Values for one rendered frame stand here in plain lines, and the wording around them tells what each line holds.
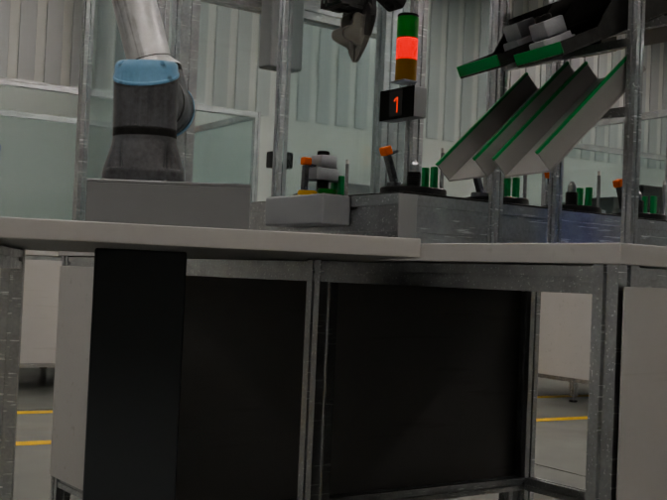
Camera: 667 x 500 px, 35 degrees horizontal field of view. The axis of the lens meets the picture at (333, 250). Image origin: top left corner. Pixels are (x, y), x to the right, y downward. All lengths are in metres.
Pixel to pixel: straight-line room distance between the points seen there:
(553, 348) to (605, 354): 6.27
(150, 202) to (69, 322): 1.36
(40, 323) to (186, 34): 4.18
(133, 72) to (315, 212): 0.44
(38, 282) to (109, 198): 5.22
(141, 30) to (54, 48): 8.32
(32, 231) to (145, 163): 0.43
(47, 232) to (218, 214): 0.45
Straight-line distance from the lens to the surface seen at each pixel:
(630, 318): 1.51
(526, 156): 1.90
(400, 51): 2.46
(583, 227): 2.32
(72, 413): 3.15
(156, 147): 1.90
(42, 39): 10.41
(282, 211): 2.15
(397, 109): 2.43
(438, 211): 2.03
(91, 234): 1.50
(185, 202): 1.86
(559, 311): 7.73
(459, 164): 2.01
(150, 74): 1.92
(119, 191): 1.86
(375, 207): 2.02
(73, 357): 3.14
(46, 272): 7.07
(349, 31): 2.05
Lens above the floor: 0.79
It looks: 2 degrees up
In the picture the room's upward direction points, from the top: 2 degrees clockwise
